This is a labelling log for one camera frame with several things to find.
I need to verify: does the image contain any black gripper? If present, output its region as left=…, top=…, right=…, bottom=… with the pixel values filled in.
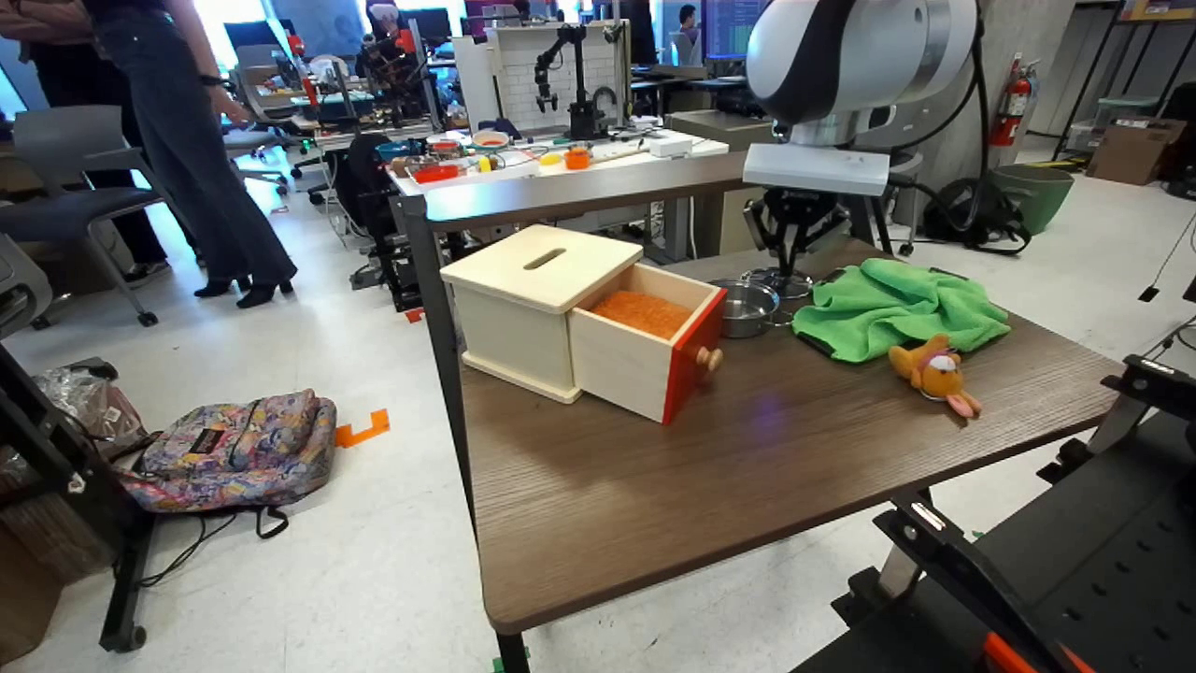
left=760, top=188, right=843, bottom=293

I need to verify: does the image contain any black background robot arm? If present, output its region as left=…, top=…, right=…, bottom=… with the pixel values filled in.
left=536, top=21, right=628, bottom=137

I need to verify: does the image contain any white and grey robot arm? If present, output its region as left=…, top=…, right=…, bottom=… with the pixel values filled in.
left=744, top=0, right=978, bottom=293

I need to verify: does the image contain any small steel pot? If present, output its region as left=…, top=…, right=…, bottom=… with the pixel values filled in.
left=722, top=287, right=781, bottom=340

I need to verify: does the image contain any green cloth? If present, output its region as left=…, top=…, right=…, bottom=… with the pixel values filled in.
left=787, top=257, right=1010, bottom=368

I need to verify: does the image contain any orange plush toy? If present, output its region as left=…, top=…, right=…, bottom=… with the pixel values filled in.
left=888, top=335, right=982, bottom=423

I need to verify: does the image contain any wooden box with red drawer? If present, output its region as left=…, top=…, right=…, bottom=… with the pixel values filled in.
left=441, top=226, right=730, bottom=423

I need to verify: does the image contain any red fire extinguisher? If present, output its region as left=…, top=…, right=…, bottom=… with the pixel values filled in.
left=990, top=55, right=1034, bottom=150

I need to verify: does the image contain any white background table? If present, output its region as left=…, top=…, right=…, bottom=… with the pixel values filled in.
left=380, top=122, right=730, bottom=199

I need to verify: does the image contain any cardboard box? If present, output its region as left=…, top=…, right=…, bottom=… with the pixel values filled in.
left=1087, top=120, right=1185, bottom=183

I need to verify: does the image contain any colourful backpack on floor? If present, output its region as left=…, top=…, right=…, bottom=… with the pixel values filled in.
left=113, top=390, right=336, bottom=516

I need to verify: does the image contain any standing person in jeans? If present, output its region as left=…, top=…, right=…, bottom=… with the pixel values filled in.
left=0, top=0, right=303, bottom=312

